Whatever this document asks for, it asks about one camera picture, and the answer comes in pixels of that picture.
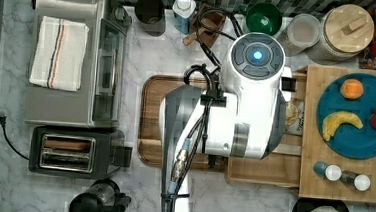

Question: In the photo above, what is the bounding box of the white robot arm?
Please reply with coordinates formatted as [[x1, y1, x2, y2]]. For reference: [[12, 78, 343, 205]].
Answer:
[[158, 32, 287, 212]]

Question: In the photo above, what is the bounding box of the bamboo drawer cabinet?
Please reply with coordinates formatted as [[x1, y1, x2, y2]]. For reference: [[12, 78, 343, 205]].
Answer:
[[297, 63, 376, 204]]

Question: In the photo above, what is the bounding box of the dark wooden serving tray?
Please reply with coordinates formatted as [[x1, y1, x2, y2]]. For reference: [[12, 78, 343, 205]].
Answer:
[[138, 75, 227, 173]]

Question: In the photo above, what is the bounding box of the wooden knife block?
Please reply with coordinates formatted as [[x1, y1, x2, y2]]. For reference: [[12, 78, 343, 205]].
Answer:
[[182, 3, 226, 47]]

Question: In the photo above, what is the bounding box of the stainless steel toaster oven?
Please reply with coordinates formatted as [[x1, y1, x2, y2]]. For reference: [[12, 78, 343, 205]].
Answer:
[[25, 0, 131, 128]]

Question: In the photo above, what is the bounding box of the blue white carton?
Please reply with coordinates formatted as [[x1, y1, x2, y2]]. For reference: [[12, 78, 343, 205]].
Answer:
[[173, 0, 196, 35]]

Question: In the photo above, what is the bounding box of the dark metal cup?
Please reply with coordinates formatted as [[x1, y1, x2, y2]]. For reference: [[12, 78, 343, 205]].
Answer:
[[134, 0, 166, 37]]

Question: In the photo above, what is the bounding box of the white snack packet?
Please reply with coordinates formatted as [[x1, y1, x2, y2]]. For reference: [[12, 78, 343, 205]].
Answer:
[[285, 98, 305, 136]]

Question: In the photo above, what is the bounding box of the black two-slot toaster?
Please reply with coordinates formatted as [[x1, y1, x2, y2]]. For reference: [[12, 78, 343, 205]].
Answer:
[[28, 126, 132, 180]]

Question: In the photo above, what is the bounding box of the green bowl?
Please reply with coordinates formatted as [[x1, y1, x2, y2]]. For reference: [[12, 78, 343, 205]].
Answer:
[[239, 2, 282, 36]]

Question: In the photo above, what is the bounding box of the black coffee grinder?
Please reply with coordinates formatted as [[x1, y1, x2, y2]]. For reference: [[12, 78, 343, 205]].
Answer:
[[68, 178, 131, 212]]

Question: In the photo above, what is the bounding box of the clear glass jar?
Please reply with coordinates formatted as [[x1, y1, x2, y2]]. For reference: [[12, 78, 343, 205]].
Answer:
[[277, 14, 320, 57]]

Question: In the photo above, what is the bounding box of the white striped dish towel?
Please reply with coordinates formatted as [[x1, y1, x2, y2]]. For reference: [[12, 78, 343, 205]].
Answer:
[[29, 16, 89, 92]]

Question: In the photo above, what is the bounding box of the yellow banana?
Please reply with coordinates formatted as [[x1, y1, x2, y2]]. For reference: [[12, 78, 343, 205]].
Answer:
[[322, 111, 363, 142]]

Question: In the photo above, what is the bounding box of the black paper towel holder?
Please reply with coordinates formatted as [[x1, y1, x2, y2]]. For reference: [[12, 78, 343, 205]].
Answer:
[[292, 197, 349, 212]]

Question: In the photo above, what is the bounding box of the blue salt shaker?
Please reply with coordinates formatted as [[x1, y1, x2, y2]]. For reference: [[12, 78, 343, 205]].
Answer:
[[314, 161, 342, 181]]

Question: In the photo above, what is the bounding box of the orange fruit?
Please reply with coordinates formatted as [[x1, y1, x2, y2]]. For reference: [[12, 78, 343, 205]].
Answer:
[[339, 78, 364, 100]]

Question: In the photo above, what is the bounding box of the blue round plate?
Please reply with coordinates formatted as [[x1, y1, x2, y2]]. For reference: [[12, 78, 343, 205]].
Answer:
[[316, 73, 376, 160]]

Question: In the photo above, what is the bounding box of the jar with wooden lid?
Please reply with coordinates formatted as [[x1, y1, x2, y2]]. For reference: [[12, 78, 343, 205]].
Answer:
[[306, 4, 374, 63]]

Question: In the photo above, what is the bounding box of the dark pepper shaker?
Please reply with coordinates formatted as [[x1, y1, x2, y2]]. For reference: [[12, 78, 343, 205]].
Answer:
[[340, 170, 371, 191]]

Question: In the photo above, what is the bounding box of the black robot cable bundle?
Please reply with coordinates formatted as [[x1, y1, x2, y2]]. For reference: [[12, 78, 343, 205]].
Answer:
[[159, 4, 247, 212]]

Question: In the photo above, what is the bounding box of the black toaster power cord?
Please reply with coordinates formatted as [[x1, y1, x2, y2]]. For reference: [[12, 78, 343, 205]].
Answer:
[[0, 111, 33, 161]]

